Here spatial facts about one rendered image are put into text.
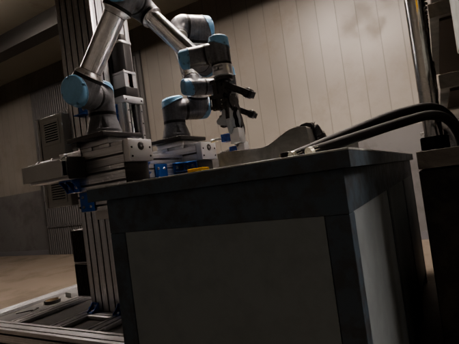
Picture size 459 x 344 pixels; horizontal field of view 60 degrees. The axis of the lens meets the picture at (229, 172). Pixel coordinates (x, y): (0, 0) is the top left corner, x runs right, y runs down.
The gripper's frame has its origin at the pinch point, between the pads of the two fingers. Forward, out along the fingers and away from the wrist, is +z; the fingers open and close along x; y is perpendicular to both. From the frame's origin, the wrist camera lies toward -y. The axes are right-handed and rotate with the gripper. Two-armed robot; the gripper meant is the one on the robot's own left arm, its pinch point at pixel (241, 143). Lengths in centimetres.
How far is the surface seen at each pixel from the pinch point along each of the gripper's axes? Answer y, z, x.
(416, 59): -74, -15, 7
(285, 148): -26.4, 7.7, 18.9
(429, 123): -74, 7, 7
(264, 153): -18.1, 8.0, 18.9
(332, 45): 4, -119, -263
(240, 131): -14.8, -0.2, 29.9
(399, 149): -42, 0, -261
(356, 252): -58, 37, 77
